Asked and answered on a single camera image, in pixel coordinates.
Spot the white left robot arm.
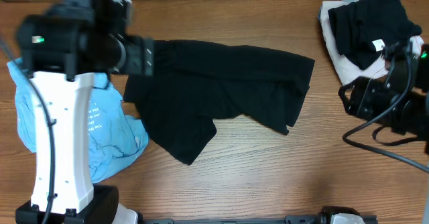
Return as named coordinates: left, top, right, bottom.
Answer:
left=15, top=0, right=154, bottom=223

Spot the folded beige garment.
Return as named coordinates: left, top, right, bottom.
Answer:
left=318, top=0, right=424, bottom=85

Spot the folded black garment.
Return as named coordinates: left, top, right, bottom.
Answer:
left=328, top=0, right=422, bottom=70

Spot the light blue t-shirt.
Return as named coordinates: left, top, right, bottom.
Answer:
left=7, top=58, right=149, bottom=183

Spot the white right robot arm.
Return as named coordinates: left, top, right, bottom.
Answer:
left=339, top=41, right=428, bottom=173

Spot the black t-shirt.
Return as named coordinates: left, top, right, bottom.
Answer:
left=123, top=40, right=314, bottom=165

